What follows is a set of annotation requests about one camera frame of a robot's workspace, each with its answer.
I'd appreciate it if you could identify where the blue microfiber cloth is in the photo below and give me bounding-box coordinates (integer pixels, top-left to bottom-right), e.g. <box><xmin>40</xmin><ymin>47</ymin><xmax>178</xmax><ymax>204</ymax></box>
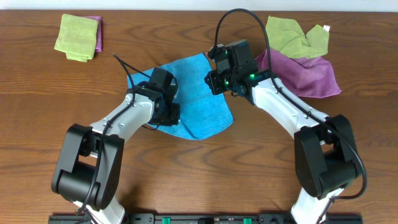
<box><xmin>126</xmin><ymin>52</ymin><xmax>235</xmax><ymax>141</ymax></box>

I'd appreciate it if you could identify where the crumpled purple cloth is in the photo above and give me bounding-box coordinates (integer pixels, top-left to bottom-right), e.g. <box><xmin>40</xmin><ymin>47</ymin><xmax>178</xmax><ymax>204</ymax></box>
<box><xmin>270</xmin><ymin>49</ymin><xmax>341</xmax><ymax>98</ymax></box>

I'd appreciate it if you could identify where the folded green cloth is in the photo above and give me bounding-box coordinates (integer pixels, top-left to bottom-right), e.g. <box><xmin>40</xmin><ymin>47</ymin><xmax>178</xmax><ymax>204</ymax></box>
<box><xmin>54</xmin><ymin>14</ymin><xmax>99</xmax><ymax>62</ymax></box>

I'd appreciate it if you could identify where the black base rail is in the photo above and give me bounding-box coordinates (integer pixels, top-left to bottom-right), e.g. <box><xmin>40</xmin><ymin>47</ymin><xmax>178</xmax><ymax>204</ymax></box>
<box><xmin>48</xmin><ymin>213</ymin><xmax>363</xmax><ymax>224</ymax></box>

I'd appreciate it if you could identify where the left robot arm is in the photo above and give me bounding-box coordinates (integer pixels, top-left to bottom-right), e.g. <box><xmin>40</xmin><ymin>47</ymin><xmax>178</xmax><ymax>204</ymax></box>
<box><xmin>51</xmin><ymin>67</ymin><xmax>180</xmax><ymax>223</ymax></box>

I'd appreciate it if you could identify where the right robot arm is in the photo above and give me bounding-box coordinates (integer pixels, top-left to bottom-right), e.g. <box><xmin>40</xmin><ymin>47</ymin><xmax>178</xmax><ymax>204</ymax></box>
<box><xmin>205</xmin><ymin>40</ymin><xmax>363</xmax><ymax>223</ymax></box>

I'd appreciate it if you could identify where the crumpled green cloth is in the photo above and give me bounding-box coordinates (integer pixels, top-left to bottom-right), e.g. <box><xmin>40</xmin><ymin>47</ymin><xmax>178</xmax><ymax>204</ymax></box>
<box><xmin>266</xmin><ymin>16</ymin><xmax>330</xmax><ymax>59</ymax></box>

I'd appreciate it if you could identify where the folded purple cloth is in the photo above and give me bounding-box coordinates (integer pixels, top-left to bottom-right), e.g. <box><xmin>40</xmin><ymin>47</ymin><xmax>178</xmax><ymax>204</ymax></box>
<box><xmin>86</xmin><ymin>16</ymin><xmax>103</xmax><ymax>52</ymax></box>

